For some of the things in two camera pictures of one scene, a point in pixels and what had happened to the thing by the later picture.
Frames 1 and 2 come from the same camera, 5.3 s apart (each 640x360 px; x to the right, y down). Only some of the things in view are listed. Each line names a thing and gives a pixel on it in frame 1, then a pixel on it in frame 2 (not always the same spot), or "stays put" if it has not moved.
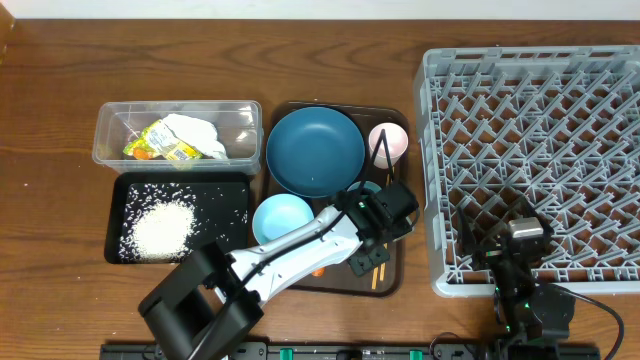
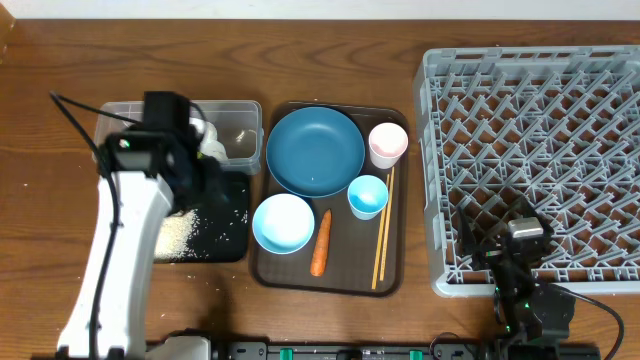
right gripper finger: x=522 y=209 stays put
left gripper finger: x=379 y=255 to x=219 y=185
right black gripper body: x=493 y=251 stays put
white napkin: x=199 y=133 stays put
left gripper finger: x=360 y=264 to x=188 y=194
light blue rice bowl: x=277 y=213 stays put
